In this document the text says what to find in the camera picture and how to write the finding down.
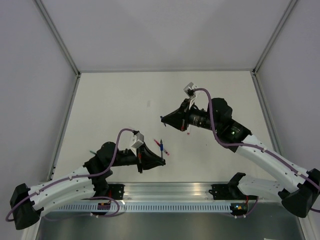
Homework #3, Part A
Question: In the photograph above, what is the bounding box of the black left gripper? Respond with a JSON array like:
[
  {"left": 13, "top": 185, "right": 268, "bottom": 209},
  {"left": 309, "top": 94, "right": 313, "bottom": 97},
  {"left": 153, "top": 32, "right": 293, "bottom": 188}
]
[{"left": 108, "top": 142, "right": 166, "bottom": 173}]

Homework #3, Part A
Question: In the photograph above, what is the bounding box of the aluminium mounting rail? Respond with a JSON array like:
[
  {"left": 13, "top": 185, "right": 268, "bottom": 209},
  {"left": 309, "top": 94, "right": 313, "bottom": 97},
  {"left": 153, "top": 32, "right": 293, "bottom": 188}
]
[{"left": 37, "top": 181, "right": 283, "bottom": 201}]

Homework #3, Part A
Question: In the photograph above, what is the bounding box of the aluminium frame left post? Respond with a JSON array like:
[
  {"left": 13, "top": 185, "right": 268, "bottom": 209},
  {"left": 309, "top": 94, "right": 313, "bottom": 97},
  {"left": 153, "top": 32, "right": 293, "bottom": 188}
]
[{"left": 33, "top": 0, "right": 81, "bottom": 77}]

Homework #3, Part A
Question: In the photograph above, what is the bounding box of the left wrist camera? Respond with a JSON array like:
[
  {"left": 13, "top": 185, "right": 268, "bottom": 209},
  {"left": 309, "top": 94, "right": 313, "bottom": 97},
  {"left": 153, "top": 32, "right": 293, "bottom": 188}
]
[{"left": 130, "top": 132, "right": 145, "bottom": 156}]

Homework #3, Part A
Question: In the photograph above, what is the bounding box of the aluminium frame post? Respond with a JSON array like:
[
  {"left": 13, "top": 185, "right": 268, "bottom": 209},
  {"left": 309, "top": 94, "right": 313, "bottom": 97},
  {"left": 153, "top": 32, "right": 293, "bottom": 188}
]
[
  {"left": 251, "top": 0, "right": 299, "bottom": 75},
  {"left": 33, "top": 0, "right": 81, "bottom": 77}
]

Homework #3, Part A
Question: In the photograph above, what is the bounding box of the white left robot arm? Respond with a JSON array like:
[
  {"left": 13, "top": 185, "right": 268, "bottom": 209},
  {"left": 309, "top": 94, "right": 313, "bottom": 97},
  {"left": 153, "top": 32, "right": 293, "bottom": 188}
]
[{"left": 9, "top": 142, "right": 166, "bottom": 230}]

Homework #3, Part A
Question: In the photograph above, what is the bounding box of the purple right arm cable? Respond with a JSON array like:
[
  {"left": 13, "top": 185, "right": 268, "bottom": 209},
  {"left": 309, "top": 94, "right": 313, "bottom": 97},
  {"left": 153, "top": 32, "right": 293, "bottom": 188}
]
[{"left": 192, "top": 87, "right": 311, "bottom": 180}]

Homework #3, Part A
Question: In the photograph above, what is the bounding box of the blue ballpoint pen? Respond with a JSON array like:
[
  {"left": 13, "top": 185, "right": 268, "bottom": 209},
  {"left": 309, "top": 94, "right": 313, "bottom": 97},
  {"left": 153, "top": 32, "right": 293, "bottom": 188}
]
[{"left": 160, "top": 139, "right": 164, "bottom": 160}]

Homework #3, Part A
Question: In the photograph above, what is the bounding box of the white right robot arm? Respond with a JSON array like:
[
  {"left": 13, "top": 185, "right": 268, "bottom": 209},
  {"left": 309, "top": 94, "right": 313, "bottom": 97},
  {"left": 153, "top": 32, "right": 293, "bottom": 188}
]
[{"left": 160, "top": 98, "right": 320, "bottom": 218}]

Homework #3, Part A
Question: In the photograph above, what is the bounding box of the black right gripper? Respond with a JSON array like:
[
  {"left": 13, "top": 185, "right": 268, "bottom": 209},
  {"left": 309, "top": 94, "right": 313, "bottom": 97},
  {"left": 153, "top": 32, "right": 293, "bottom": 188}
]
[{"left": 162, "top": 98, "right": 220, "bottom": 132}]

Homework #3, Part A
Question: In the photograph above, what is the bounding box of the red gel pen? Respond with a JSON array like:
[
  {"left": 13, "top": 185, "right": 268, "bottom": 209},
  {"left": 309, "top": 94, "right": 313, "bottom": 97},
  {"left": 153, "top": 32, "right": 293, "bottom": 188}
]
[{"left": 153, "top": 139, "right": 170, "bottom": 156}]

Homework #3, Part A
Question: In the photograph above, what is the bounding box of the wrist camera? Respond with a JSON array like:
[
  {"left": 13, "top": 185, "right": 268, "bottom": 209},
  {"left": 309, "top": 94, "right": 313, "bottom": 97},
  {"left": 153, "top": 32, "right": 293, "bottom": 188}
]
[
  {"left": 183, "top": 82, "right": 199, "bottom": 108},
  {"left": 130, "top": 132, "right": 145, "bottom": 156}
]

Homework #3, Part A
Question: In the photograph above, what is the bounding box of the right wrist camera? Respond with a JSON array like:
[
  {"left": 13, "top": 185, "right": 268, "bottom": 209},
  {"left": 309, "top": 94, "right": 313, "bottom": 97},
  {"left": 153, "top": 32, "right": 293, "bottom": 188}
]
[{"left": 183, "top": 82, "right": 199, "bottom": 108}]

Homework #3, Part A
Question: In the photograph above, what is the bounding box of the aluminium frame right post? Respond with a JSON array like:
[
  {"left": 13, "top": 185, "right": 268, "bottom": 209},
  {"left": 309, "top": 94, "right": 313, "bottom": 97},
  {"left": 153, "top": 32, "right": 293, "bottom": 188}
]
[{"left": 251, "top": 0, "right": 299, "bottom": 75}]

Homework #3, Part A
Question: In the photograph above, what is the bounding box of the perforated cable duct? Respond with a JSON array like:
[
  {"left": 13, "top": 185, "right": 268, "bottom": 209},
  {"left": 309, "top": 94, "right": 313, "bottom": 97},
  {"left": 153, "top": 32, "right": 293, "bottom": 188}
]
[{"left": 57, "top": 201, "right": 232, "bottom": 213}]

